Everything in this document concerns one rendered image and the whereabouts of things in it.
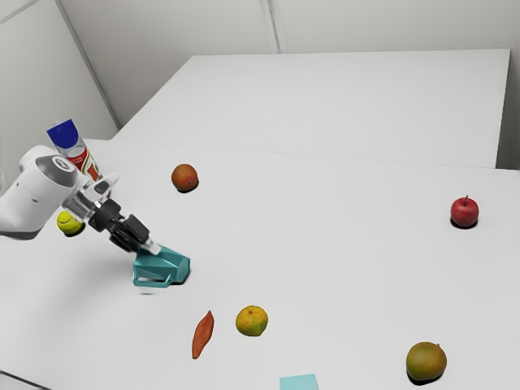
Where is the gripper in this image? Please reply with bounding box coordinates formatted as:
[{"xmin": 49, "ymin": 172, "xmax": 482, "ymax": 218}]
[{"xmin": 87, "ymin": 198, "xmax": 163, "ymax": 256}]

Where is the teal faceted mug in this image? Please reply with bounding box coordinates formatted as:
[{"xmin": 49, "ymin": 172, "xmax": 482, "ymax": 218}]
[{"xmin": 132, "ymin": 242, "xmax": 192, "ymax": 289}]

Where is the orange-red round fruit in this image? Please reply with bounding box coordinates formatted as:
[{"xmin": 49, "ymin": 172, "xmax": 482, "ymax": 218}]
[{"xmin": 171, "ymin": 163, "xmax": 199, "ymax": 193}]

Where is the yellow tennis ball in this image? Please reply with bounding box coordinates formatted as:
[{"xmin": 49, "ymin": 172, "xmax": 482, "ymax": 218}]
[{"xmin": 56, "ymin": 210, "xmax": 86, "ymax": 236}]

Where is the blue and red can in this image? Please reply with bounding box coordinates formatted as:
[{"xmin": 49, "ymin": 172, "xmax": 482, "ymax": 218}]
[{"xmin": 45, "ymin": 118, "xmax": 104, "ymax": 183}]

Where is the orange sweet potato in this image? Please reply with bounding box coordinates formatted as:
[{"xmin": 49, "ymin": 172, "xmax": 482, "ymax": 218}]
[{"xmin": 191, "ymin": 310, "xmax": 215, "ymax": 360}]

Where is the yellow-green mandarin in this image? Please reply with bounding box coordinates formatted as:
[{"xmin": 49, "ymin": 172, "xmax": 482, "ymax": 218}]
[{"xmin": 235, "ymin": 305, "xmax": 269, "ymax": 338}]

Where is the light teal flat block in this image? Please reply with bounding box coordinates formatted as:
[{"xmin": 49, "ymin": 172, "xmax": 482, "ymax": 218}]
[{"xmin": 279, "ymin": 373, "xmax": 319, "ymax": 390}]

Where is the green-orange round fruit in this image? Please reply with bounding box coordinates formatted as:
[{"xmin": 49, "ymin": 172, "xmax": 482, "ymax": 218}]
[{"xmin": 405, "ymin": 341, "xmax": 448, "ymax": 382}]

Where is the red apple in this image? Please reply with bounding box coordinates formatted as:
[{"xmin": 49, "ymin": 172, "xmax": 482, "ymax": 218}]
[{"xmin": 449, "ymin": 194, "xmax": 480, "ymax": 228}]

